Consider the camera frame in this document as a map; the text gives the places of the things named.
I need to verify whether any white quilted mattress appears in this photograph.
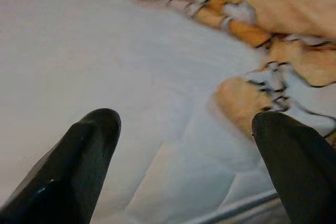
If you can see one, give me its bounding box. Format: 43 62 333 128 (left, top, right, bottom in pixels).
0 0 289 224

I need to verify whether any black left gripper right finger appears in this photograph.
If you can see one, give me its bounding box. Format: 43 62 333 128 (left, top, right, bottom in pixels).
251 111 336 224

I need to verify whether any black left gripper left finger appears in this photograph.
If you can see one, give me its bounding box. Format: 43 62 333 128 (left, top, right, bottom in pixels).
0 108 122 224

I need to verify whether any yellow cartoon print blanket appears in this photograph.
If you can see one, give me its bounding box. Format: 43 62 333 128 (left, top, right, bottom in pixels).
65 0 336 146

